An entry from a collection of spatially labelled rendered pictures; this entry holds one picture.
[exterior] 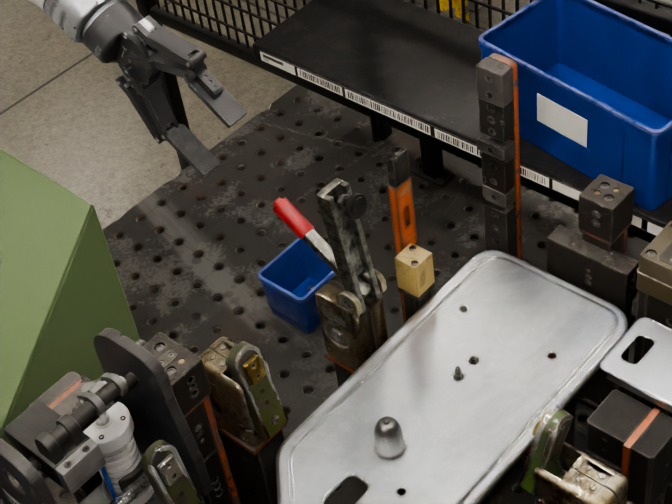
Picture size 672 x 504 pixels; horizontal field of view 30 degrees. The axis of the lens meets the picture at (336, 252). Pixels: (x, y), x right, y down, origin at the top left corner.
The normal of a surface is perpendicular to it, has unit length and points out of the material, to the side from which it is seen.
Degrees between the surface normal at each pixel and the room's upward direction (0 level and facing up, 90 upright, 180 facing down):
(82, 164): 0
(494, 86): 90
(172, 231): 0
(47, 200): 44
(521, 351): 0
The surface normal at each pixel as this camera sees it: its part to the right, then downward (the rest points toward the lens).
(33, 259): -0.55, -0.11
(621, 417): -0.12, -0.71
